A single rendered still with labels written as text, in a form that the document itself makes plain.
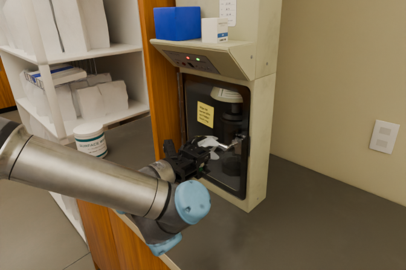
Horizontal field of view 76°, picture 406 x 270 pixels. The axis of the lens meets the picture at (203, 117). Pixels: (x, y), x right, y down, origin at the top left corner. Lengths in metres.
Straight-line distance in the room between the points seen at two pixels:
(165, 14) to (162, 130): 0.44
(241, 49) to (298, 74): 0.53
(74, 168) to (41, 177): 0.05
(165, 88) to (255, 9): 0.45
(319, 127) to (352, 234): 0.42
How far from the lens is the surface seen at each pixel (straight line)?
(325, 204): 1.07
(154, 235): 0.61
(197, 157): 0.69
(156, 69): 0.95
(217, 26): 0.69
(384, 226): 1.07
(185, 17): 0.79
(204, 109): 0.88
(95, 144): 1.31
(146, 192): 0.49
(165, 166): 0.67
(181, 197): 0.49
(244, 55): 0.68
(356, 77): 1.08
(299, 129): 1.22
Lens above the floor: 1.60
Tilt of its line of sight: 23 degrees down
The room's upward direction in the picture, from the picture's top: 2 degrees counter-clockwise
